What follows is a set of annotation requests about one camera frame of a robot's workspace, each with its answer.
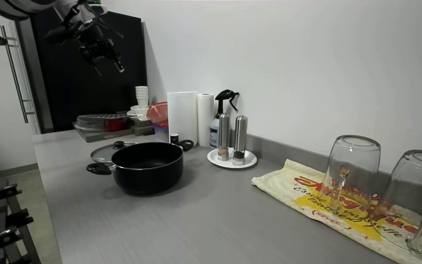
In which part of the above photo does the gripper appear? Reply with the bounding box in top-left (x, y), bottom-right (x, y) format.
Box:
top-left (76, 22), bottom-right (125, 77)

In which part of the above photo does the glass pot lid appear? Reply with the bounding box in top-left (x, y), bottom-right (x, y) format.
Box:
top-left (90, 141), bottom-right (140, 165)

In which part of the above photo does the black cooking pot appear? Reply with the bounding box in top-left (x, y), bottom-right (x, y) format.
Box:
top-left (86, 139), bottom-right (195, 195)

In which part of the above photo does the black panel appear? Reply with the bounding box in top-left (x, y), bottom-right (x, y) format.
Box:
top-left (30, 10), bottom-right (148, 133)

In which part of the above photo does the stack of white paper cups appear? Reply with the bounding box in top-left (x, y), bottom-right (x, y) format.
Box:
top-left (135, 86), bottom-right (149, 109)

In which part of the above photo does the stack of white bowls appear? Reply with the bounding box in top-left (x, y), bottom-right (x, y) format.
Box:
top-left (127, 105), bottom-right (149, 118)

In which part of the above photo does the clear plastic cover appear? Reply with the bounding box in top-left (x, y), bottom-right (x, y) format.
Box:
top-left (74, 114), bottom-right (137, 132)

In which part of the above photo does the red cup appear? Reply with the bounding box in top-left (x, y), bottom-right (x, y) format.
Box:
top-left (104, 118), bottom-right (127, 132)

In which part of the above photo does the red plastic bowl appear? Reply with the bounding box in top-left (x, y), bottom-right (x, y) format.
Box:
top-left (146, 102), bottom-right (169, 124)

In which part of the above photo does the grey tray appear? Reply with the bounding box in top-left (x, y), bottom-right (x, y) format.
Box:
top-left (73, 122), bottom-right (135, 143)

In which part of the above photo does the stack of grey boxes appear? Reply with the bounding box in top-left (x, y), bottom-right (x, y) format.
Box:
top-left (129, 116), bottom-right (155, 136)

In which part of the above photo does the wide white paper towel roll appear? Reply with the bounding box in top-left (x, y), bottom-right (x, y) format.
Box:
top-left (167, 91), bottom-right (199, 146)

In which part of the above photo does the narrow white paper towel roll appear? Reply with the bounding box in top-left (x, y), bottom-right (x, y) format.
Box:
top-left (197, 93), bottom-right (215, 147)

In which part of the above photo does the spray bottle with black trigger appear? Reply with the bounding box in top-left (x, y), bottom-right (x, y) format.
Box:
top-left (210, 89), bottom-right (240, 148)

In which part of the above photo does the steel salt grinder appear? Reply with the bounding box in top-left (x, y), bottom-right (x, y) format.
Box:
top-left (217, 113), bottom-right (231, 162)

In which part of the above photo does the steel pepper grinder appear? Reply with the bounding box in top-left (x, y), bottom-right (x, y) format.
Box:
top-left (233, 115), bottom-right (249, 166)

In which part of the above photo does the white plate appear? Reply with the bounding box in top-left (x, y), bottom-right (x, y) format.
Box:
top-left (207, 147), bottom-right (258, 169)

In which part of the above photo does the printed cream dish towel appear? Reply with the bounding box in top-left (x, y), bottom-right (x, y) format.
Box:
top-left (251, 159), bottom-right (422, 264)

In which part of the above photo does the glass beer mug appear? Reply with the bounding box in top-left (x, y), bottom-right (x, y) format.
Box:
top-left (318, 135), bottom-right (382, 217)
top-left (370, 150), bottom-right (422, 255)

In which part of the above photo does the metal bar door handle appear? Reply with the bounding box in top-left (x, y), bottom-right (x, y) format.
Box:
top-left (0, 25), bottom-right (38, 124)

